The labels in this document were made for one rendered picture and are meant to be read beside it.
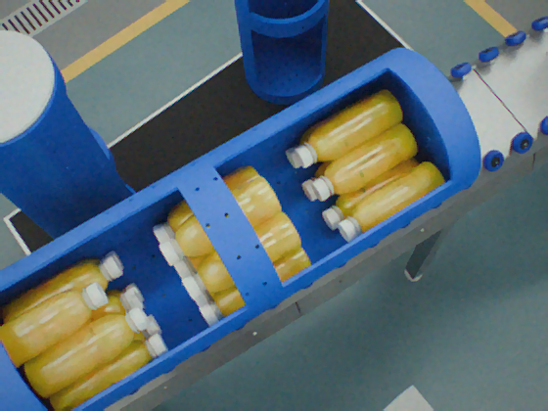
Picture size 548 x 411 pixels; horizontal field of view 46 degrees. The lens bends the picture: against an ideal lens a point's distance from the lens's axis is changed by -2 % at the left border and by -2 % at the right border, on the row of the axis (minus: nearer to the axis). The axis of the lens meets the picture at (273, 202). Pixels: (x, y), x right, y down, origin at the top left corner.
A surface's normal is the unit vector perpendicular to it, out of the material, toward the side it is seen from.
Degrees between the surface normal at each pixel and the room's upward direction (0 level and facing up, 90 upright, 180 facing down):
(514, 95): 0
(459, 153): 51
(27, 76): 0
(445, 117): 24
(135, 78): 0
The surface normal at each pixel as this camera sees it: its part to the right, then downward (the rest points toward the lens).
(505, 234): -0.04, -0.36
